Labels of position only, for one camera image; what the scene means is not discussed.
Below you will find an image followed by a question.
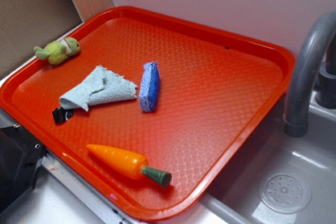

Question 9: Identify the blue sponge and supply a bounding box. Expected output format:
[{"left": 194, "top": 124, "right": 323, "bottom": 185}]
[{"left": 139, "top": 62, "right": 161, "bottom": 112}]

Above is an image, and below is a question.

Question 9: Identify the orange plastic tray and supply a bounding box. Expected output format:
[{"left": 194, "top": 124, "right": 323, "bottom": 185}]
[{"left": 1, "top": 6, "right": 295, "bottom": 221}]

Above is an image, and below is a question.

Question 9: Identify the light blue cloth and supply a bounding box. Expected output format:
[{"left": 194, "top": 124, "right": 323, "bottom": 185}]
[{"left": 59, "top": 66, "right": 138, "bottom": 112}]

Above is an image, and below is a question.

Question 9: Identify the orange plastic toy carrot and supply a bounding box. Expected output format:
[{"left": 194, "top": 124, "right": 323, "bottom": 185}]
[{"left": 86, "top": 144, "right": 172, "bottom": 188}]

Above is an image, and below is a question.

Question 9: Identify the black plastic scrap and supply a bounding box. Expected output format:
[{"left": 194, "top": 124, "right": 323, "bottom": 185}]
[{"left": 52, "top": 106, "right": 73, "bottom": 124}]

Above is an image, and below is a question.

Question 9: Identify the green plush toy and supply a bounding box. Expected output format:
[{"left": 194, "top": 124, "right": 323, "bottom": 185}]
[{"left": 33, "top": 37, "right": 80, "bottom": 65}]

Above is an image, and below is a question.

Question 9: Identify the grey toy sink basin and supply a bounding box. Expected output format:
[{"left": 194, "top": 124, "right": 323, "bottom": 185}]
[{"left": 201, "top": 100, "right": 335, "bottom": 223}]

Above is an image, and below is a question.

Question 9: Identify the grey toy faucet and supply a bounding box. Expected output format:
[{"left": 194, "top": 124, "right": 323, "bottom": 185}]
[{"left": 283, "top": 10, "right": 335, "bottom": 137}]

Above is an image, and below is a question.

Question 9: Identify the brown cardboard panel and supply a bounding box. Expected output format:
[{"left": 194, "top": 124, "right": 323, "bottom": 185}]
[{"left": 1, "top": 0, "right": 113, "bottom": 78}]

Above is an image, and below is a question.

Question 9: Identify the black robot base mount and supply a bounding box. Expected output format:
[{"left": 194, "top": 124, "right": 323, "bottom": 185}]
[{"left": 1, "top": 124, "right": 46, "bottom": 216}]

